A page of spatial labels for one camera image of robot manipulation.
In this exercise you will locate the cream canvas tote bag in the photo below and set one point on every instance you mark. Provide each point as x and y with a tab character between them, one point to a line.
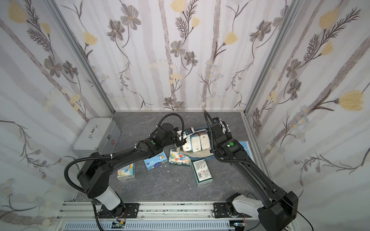
200	154

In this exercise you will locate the aluminium mounting rail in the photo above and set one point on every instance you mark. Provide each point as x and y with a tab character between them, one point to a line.
195	210

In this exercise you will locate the elephant tissue pack left upright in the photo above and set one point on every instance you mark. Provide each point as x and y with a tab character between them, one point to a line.
127	172

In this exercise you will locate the green barcode tissue pack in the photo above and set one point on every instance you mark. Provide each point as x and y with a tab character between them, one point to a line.
202	172

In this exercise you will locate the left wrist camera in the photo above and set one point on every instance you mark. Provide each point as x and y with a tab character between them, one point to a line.
187	132

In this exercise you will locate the purple tissue pack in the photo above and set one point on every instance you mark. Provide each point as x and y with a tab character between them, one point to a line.
204	140

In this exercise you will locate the grey metal box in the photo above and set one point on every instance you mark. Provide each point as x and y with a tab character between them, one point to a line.
99	135

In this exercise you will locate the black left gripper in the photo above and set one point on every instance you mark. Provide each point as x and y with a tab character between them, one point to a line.
179	140

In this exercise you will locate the white slotted cable duct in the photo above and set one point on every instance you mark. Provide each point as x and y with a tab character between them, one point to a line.
198	225

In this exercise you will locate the white blue tissue pack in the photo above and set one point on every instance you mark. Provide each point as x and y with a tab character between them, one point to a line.
187	147

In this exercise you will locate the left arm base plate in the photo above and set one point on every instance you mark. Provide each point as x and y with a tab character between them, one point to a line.
123	210

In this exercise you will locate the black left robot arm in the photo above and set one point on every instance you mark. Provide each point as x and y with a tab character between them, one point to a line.
97	169

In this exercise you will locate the blue face mask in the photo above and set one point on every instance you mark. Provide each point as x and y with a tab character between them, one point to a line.
247	148

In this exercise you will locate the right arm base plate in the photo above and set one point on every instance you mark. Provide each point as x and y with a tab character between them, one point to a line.
220	210

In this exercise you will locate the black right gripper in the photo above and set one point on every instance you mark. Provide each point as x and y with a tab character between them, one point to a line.
212	128

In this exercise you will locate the elephant tissue pack by bag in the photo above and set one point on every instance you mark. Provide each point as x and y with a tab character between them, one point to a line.
177	158

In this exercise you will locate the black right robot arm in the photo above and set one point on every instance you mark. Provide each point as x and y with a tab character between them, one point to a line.
279	208

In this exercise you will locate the blue tissue pack centre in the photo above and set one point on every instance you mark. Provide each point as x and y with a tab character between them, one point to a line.
156	161

